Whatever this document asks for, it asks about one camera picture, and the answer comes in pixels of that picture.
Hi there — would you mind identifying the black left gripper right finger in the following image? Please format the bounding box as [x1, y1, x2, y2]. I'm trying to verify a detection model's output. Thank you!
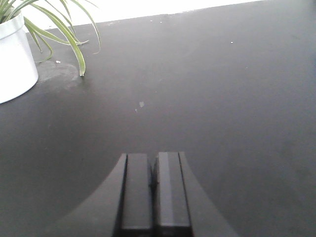
[154, 152, 192, 237]

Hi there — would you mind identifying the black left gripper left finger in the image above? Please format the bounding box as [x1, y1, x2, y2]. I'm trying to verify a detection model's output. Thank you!
[114, 153, 153, 237]

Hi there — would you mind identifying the white plant pot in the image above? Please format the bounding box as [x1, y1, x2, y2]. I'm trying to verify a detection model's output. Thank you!
[0, 12, 39, 103]

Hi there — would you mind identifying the green spider plant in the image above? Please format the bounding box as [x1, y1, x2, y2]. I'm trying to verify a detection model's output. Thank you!
[0, 0, 102, 77]

